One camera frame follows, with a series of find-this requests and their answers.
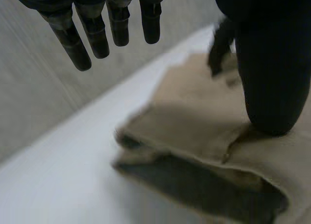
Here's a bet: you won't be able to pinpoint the beige shorts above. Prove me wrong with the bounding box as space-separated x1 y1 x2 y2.
112 52 311 224

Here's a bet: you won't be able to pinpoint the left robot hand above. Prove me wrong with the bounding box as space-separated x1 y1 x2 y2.
5 0 311 137

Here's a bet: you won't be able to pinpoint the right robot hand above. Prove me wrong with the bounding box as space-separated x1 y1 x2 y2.
207 17 238 77

